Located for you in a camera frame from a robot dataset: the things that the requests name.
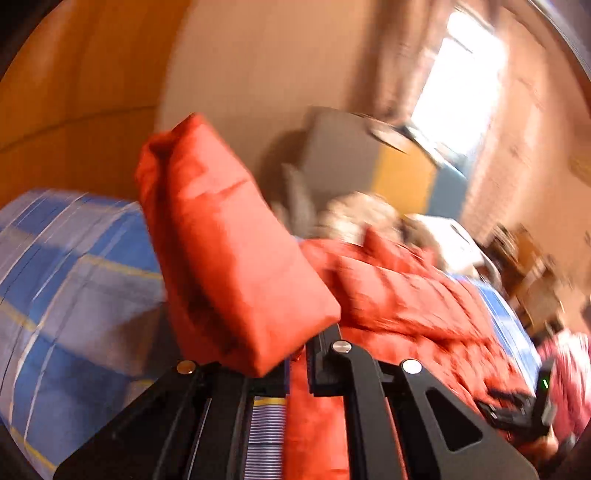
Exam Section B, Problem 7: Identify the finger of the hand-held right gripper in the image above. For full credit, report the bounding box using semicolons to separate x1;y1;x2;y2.
476;390;536;439

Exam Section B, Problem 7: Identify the red puffer jacket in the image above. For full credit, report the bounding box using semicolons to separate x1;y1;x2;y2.
135;113;559;480

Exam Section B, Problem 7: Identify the wooden sewing table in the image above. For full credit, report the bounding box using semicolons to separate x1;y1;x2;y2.
485;224;571;326

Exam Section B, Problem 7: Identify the orange wooden wardrobe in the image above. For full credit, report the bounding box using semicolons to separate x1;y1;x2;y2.
0;0;195;208

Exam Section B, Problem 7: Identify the maroon ruffled bedding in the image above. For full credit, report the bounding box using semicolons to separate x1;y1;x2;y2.
538;330;591;457

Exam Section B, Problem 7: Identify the white cloth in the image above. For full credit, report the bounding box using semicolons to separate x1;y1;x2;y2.
406;215;490;282

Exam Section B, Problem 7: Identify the grey and yellow headboard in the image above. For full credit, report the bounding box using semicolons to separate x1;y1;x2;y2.
281;106;469;232

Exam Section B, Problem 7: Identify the blue plaid bed sheet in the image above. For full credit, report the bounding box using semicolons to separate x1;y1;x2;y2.
0;187;543;480

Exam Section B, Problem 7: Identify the bright window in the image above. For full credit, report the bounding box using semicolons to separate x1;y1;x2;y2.
411;9;506;162

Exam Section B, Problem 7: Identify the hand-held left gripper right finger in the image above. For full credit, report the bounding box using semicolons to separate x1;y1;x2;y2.
306;323;541;480

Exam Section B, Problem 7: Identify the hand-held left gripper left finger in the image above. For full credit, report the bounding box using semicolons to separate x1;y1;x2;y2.
53;357;291;480

